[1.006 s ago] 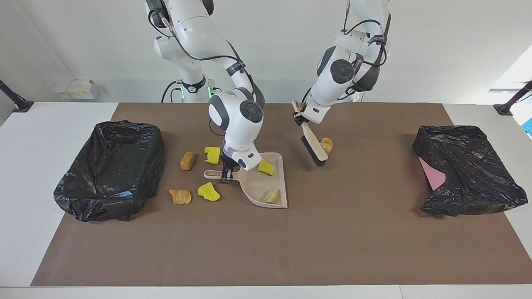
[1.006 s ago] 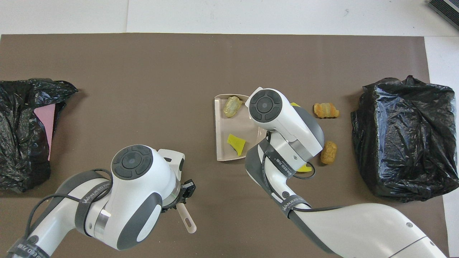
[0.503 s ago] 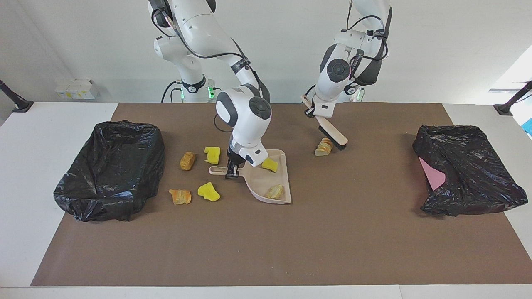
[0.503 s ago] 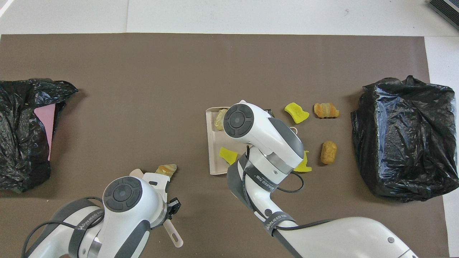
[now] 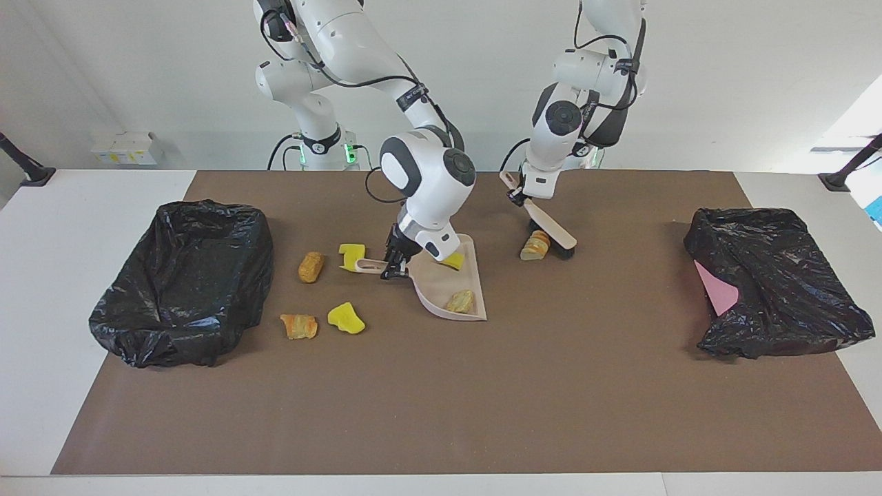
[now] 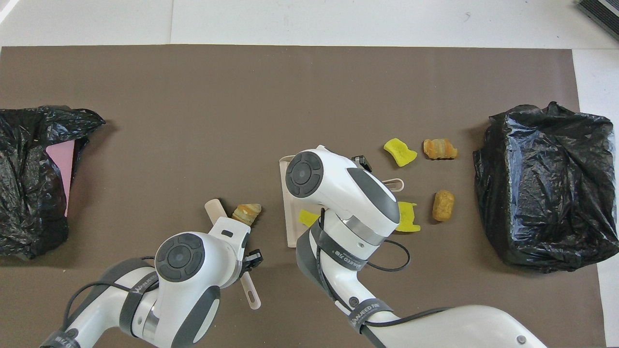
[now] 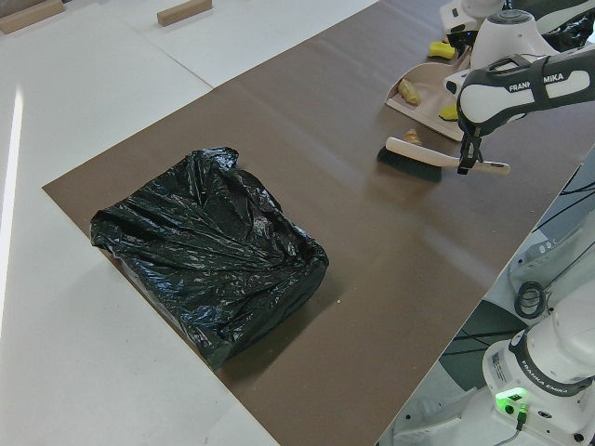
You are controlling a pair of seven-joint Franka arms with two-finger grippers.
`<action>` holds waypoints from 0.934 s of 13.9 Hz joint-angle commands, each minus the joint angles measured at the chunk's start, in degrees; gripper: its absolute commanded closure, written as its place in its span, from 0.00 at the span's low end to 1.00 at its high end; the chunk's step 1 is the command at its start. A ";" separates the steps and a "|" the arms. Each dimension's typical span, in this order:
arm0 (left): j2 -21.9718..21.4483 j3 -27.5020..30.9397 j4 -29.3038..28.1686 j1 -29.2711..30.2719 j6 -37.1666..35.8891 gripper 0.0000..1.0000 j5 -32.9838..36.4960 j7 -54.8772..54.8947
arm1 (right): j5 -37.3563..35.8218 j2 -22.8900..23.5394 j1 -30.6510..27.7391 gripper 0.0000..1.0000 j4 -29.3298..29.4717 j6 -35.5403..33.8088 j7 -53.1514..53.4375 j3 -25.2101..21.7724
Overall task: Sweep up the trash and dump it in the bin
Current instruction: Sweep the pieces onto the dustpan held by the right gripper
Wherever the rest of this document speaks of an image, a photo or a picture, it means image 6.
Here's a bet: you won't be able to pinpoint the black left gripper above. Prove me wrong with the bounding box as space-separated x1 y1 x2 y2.
242 249 264 272

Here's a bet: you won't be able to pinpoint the curved yellow sponge piece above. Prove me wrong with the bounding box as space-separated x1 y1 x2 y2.
383 138 418 168

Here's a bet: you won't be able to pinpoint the sliced bread loaf piece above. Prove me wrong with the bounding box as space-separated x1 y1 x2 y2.
231 203 262 227

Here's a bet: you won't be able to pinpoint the beige plastic dustpan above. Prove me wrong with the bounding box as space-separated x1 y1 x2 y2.
279 155 404 248

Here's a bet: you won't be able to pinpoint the beige hand brush black bristles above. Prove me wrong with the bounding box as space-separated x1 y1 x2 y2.
204 199 262 310

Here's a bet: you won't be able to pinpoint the yellow sponge wedge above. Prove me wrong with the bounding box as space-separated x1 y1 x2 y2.
298 209 321 228

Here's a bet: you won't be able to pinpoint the notched yellow sponge block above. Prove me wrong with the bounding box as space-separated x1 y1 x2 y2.
396 202 421 233

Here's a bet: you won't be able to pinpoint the brown fried nugget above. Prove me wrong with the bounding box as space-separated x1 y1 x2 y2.
432 189 456 222

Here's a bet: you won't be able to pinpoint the black trash bag lined bin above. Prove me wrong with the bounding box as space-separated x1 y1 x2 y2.
473 101 619 274

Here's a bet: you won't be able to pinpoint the pink plastic bin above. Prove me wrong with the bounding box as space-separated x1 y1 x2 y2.
45 140 75 218

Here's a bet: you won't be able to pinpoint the black trash bag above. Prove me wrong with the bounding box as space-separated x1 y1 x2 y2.
0 106 106 261

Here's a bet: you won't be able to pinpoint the orange striped bread piece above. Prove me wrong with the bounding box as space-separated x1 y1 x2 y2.
423 138 458 160

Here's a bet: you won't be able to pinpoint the brown table mat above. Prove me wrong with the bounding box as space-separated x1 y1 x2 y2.
0 44 606 348

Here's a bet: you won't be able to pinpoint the dark grey ribbed device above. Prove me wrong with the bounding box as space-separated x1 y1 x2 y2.
576 0 619 42

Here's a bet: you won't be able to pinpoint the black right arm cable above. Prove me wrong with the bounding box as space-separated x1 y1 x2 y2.
317 213 412 334

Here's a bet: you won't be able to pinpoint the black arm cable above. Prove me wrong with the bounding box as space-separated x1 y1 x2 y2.
63 256 160 334
317 213 412 334

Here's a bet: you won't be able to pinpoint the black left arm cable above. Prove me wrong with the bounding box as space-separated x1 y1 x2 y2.
63 256 160 334

